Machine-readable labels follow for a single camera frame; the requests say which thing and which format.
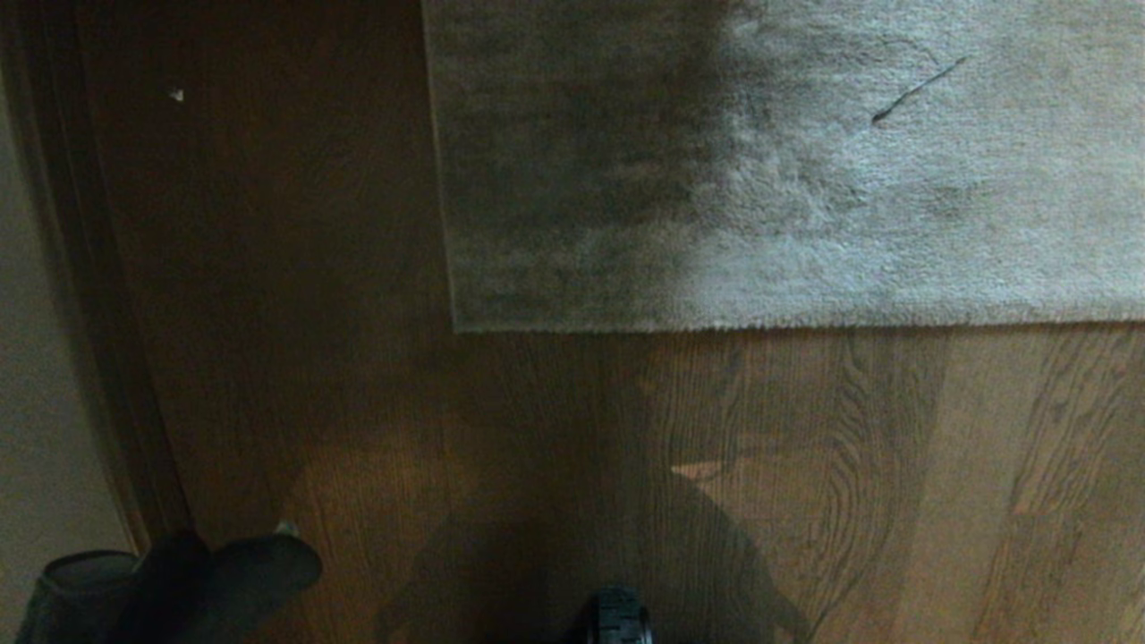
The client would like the grey shaggy rug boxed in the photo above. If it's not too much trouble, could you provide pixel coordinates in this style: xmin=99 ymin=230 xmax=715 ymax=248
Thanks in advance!
xmin=420 ymin=0 xmax=1145 ymax=335

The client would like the black thread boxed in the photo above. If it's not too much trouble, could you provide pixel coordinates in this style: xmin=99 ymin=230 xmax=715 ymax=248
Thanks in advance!
xmin=871 ymin=55 xmax=970 ymax=125

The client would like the dark wooden baseboard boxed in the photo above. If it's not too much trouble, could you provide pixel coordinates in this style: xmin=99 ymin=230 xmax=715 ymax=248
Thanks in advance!
xmin=0 ymin=0 xmax=196 ymax=554

